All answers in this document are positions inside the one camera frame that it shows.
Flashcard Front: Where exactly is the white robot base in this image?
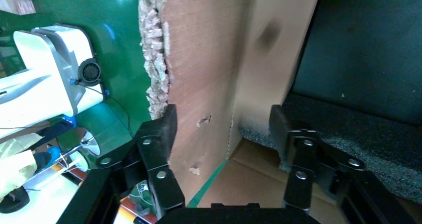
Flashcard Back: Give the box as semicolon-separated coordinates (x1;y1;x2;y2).
0;24;105;139

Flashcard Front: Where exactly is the black foam padding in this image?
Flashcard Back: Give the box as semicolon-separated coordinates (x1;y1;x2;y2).
290;0;422;126
239;94;422;205

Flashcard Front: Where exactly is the large torn cardboard box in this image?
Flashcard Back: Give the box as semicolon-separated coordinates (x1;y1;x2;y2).
136;0;345;224

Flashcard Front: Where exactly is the dark navy object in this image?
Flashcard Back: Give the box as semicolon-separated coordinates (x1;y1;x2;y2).
33;120;76;151

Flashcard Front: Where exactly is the black rounded object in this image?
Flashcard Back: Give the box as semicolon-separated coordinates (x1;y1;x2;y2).
0;186;31;214

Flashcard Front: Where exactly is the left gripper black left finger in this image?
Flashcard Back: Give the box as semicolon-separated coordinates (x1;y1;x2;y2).
57;104;186;224

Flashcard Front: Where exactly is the thin black floor cable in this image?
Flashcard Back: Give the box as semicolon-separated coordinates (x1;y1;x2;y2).
84;84;132;139

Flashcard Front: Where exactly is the shiny metal disc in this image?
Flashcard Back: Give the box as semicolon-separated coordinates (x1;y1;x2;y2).
78;127;101;157

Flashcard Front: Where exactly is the yellow plastic bag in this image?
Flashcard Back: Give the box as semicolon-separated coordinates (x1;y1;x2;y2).
0;132;43;202

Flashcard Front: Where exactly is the small cardboard box with hole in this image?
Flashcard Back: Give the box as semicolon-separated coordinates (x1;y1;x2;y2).
229;0;324;144

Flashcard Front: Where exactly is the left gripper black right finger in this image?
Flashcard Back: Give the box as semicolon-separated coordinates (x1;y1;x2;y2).
268;105;417;224

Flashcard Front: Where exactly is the wooden block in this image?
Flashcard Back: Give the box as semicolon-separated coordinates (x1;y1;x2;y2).
0;0;36;16

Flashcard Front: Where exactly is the blue glove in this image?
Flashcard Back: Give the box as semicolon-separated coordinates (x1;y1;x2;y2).
46;146;63;162

